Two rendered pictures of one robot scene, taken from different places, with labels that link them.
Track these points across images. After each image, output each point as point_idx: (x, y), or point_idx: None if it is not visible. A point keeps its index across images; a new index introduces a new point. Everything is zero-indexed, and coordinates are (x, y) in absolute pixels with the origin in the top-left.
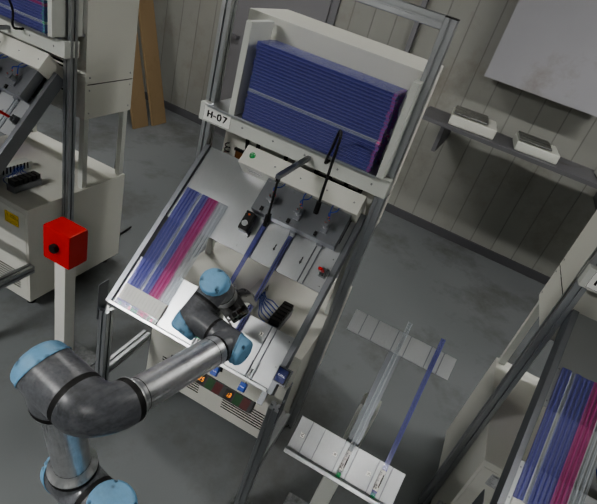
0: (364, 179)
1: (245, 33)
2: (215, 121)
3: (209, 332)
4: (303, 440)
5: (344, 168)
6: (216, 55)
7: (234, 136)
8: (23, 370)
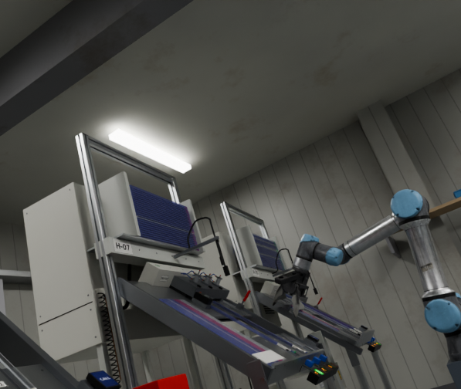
0: (195, 259)
1: (125, 179)
2: (123, 250)
3: (339, 248)
4: (352, 336)
5: (188, 256)
6: (97, 202)
7: (99, 285)
8: (415, 191)
